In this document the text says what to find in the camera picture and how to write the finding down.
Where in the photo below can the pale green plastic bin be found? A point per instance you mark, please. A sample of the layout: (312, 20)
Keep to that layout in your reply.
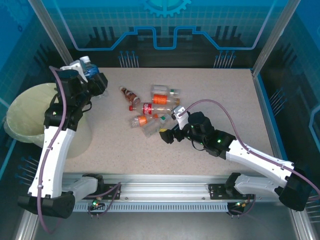
(75, 147)

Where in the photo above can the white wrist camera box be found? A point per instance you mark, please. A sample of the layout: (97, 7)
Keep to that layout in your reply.
(178, 112)
(75, 67)

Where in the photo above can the aluminium table side rail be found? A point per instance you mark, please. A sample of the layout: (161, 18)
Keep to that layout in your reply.
(265, 105)

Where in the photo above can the red label cola bottle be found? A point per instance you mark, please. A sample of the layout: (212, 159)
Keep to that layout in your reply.
(148, 109)

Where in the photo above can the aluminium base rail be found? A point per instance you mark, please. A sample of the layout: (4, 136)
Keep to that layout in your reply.
(162, 190)

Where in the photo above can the small LED circuit board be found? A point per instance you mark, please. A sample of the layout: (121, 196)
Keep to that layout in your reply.
(96, 202)
(240, 203)

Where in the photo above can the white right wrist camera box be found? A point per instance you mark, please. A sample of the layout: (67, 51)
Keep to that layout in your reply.
(178, 112)

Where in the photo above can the clear bottle small green label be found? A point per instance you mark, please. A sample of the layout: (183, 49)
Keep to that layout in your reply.
(155, 126)

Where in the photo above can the aluminium frame post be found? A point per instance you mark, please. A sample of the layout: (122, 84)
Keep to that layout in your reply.
(275, 37)
(56, 37)

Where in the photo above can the clear bottle green white cap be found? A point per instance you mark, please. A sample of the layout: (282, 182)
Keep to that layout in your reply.
(160, 89)

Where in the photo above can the brown label plastic bottle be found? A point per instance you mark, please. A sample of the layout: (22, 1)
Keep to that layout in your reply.
(130, 96)

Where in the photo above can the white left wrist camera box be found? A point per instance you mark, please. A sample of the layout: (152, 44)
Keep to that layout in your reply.
(75, 67)

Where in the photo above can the orange label bottle yellow cap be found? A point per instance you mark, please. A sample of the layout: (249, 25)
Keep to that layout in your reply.
(160, 99)

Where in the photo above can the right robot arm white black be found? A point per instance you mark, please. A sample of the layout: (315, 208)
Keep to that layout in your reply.
(257, 157)

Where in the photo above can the clear bottle blue label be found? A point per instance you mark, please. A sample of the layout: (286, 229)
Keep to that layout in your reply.
(91, 70)

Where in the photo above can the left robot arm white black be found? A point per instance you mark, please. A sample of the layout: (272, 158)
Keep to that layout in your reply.
(52, 155)

